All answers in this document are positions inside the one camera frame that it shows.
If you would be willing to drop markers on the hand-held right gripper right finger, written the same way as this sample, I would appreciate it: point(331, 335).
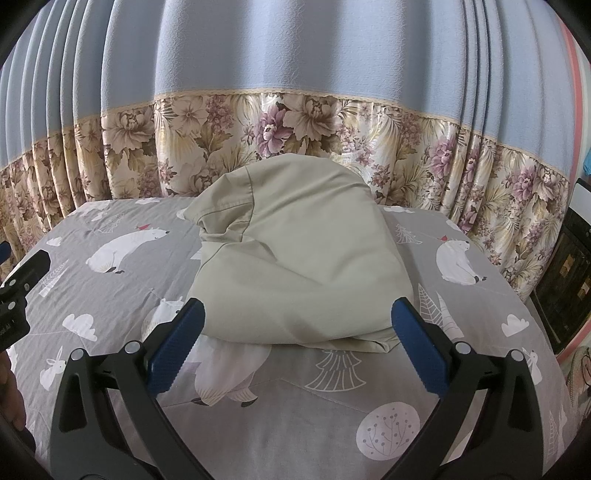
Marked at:
point(418, 341)

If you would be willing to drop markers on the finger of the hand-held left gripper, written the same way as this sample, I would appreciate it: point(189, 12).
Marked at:
point(3, 253)
point(32, 267)

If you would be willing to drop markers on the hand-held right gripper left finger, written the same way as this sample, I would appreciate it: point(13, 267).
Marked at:
point(182, 339)

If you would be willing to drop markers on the beige hooded jacket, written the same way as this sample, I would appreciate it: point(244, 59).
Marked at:
point(300, 240)

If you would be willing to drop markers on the person's left forearm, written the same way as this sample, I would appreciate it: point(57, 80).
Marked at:
point(10, 392)

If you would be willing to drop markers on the grey printed bed sheet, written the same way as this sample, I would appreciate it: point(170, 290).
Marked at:
point(300, 415)

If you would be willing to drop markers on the black glass-door cabinet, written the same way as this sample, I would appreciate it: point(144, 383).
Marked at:
point(568, 277)

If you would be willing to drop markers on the blue cloth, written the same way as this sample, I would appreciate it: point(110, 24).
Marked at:
point(587, 164)

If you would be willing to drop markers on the blue floral curtain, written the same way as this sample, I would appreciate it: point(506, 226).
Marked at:
point(295, 69)

